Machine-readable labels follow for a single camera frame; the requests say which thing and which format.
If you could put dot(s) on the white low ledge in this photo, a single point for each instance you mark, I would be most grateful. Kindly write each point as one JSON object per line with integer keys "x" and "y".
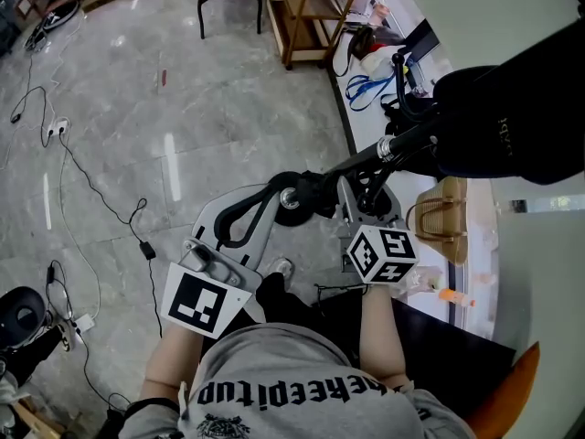
{"x": 365, "y": 126}

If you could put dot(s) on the black side table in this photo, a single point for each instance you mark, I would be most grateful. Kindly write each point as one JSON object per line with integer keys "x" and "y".
{"x": 448, "y": 359}

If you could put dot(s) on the white power strip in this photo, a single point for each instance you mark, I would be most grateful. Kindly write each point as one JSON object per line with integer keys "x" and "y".
{"x": 58, "y": 127}

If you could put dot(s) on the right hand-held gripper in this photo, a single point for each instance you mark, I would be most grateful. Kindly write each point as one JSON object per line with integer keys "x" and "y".
{"x": 384, "y": 254}

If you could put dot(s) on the clear plastic bag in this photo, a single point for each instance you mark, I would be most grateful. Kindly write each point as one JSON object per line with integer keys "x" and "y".
{"x": 420, "y": 281}

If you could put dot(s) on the white power adapter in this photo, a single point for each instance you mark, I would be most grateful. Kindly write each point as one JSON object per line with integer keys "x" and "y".
{"x": 84, "y": 322}

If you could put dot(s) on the black round stool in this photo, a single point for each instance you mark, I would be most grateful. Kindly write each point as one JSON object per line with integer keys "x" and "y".
{"x": 20, "y": 313}

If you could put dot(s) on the woven straw handbag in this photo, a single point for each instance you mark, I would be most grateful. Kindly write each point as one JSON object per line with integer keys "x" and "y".
{"x": 441, "y": 227}

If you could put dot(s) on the wooden shelf cart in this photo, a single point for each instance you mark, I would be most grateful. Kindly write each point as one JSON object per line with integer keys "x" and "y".
{"x": 311, "y": 16}

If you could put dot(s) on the orange cushion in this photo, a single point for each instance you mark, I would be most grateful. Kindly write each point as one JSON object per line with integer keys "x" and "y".
{"x": 507, "y": 400}

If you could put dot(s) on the black flat monitor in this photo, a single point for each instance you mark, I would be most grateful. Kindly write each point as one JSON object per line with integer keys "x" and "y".
{"x": 422, "y": 44}

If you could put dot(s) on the black coat stand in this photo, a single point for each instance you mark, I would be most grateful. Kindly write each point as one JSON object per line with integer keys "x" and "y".
{"x": 411, "y": 137}

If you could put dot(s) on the black white round device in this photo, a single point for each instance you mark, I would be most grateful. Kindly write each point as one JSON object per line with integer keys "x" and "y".
{"x": 57, "y": 18}

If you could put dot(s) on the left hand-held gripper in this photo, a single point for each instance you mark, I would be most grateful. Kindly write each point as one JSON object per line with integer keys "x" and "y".
{"x": 201, "y": 300}

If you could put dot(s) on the person's left forearm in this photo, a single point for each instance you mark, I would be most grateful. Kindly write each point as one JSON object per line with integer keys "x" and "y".
{"x": 169, "y": 364}

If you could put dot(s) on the person's white shoe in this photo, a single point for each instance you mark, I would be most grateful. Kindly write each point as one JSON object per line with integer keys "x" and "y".
{"x": 281, "y": 270}

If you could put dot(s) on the person's right forearm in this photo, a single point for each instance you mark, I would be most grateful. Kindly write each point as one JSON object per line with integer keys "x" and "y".
{"x": 381, "y": 336}

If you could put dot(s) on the orange drink bottle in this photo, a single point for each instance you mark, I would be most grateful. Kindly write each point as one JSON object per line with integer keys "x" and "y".
{"x": 454, "y": 296}

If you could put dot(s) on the person's grey printed shirt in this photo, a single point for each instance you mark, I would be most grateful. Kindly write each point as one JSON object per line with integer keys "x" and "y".
{"x": 283, "y": 364}

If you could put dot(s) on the black cloth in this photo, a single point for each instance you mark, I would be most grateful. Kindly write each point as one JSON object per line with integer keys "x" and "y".
{"x": 315, "y": 190}

